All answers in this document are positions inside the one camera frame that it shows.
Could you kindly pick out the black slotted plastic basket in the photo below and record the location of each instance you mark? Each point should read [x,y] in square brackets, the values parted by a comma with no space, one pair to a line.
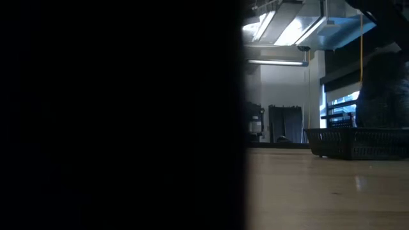
[358,143]

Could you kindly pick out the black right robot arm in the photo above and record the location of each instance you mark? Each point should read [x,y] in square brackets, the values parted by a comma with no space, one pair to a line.
[386,16]

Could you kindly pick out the black metal shelf wooden board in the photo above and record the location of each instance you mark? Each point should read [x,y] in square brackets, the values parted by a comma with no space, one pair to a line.
[128,115]

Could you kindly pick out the black background cabinet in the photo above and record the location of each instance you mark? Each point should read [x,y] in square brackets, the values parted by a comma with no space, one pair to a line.
[257,115]

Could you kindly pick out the black hanging curtain panel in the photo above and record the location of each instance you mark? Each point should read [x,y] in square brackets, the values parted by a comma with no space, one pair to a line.
[284,124]

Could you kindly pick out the black round object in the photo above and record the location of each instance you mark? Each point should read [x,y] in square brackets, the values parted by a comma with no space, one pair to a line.
[283,139]

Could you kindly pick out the long ceiling light strip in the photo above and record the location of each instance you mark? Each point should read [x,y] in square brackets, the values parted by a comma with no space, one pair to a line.
[278,62]

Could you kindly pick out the black perforated chair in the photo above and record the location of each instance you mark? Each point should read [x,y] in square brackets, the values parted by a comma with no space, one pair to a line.
[342,123]

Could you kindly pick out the person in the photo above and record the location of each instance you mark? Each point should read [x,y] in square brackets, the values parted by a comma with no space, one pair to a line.
[383,96]

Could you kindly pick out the black table frame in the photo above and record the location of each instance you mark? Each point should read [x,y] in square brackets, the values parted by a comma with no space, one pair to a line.
[278,145]

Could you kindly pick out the dome security camera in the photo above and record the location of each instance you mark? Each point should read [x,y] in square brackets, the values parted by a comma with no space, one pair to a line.
[303,48]

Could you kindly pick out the silver ventilation duct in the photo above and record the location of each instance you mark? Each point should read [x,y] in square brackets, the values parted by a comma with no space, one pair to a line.
[303,25]

